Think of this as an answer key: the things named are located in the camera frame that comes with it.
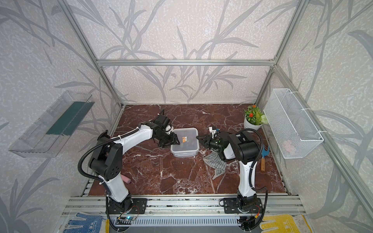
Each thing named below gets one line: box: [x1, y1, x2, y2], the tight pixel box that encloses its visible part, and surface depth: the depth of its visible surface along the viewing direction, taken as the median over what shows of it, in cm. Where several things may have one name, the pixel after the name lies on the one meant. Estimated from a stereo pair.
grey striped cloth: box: [202, 150, 227, 180], surface depth 88 cm
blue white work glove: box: [63, 212, 105, 233], surface depth 70 cm
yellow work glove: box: [259, 214, 302, 233], surface depth 70 cm
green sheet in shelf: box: [46, 101, 96, 136], surface depth 69 cm
